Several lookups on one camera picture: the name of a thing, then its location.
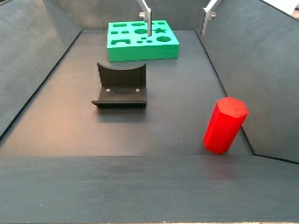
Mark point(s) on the green shape sorter board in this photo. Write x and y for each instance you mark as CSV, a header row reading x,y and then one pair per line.
x,y
128,42

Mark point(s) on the red hexagonal prism peg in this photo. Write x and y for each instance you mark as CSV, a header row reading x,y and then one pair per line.
x,y
227,117

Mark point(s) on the black curved bracket stand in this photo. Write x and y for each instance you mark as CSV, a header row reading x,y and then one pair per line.
x,y
121,86

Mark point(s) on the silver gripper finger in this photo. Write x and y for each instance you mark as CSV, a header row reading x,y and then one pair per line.
x,y
145,14
209,14

